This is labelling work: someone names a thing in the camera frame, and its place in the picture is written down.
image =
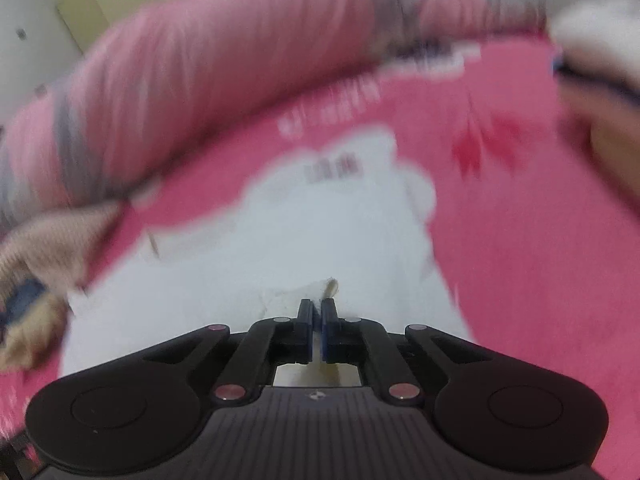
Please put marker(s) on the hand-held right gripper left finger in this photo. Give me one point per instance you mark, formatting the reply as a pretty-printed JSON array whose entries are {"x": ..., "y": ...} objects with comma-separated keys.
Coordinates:
[{"x": 307, "y": 332}]

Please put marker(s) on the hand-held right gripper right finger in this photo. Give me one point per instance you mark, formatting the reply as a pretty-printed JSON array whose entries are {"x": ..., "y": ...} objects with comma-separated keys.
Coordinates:
[{"x": 327, "y": 332}]

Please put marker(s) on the white sweatshirt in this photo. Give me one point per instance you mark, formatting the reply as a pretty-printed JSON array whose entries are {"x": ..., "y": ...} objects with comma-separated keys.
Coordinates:
[{"x": 275, "y": 270}]

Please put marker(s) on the pink floral blanket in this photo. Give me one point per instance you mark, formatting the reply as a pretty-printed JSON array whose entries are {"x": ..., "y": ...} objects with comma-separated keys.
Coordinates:
[{"x": 500, "y": 260}]

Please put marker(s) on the pink and grey duvet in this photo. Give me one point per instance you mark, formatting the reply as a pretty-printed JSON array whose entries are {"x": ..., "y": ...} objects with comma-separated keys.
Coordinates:
[{"x": 225, "y": 70}]

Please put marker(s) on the beige crumpled garment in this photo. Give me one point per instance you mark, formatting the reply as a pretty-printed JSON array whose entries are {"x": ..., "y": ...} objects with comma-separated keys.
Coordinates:
[{"x": 30, "y": 345}]

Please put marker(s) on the blue jeans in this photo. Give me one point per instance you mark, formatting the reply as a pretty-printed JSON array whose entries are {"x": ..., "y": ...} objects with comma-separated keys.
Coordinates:
[{"x": 22, "y": 300}]

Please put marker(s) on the beige folded garment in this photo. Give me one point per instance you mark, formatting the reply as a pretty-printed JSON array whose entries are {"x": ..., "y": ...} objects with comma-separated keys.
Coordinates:
[{"x": 615, "y": 160}]

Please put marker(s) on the pink folded garment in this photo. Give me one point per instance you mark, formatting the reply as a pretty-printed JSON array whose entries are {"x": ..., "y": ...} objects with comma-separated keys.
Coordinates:
[{"x": 600, "y": 110}]

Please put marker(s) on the black folded garment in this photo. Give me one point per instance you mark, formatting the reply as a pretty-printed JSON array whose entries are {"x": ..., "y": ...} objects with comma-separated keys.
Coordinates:
[{"x": 590, "y": 77}]

